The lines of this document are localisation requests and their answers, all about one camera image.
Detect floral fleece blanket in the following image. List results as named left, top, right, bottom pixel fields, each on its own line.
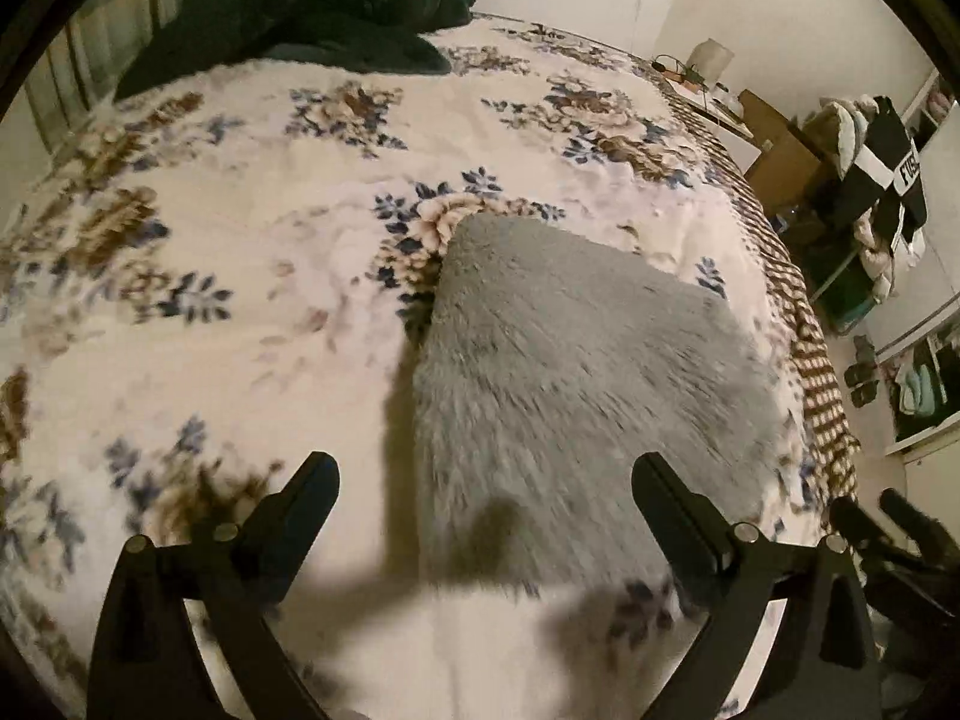
left=2, top=18, right=857, bottom=718

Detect striped curtain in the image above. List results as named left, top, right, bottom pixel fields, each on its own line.
left=25, top=0, right=182, bottom=153

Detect teal folded clothes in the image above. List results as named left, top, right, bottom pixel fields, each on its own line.
left=895, top=364, right=942, bottom=418

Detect white bedside cabinet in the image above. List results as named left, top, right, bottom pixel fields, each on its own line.
left=651, top=54, right=761, bottom=172

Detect dark shoes pair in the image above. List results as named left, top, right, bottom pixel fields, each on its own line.
left=844, top=335, right=878, bottom=408

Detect hanging clothes pile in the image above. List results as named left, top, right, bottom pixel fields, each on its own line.
left=802, top=94, right=928, bottom=302

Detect brown cardboard box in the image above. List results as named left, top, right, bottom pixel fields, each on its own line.
left=739, top=89, right=836, bottom=215

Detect white open shelf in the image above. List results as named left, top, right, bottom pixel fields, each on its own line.
left=869, top=76, right=958, bottom=440

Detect green storage bin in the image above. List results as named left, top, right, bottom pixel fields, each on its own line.
left=805, top=250, right=875, bottom=335

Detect grey fluffy pants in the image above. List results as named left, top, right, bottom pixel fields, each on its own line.
left=413, top=213, right=784, bottom=587

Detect dark green jacket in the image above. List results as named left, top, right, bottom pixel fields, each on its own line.
left=114, top=0, right=475, bottom=101

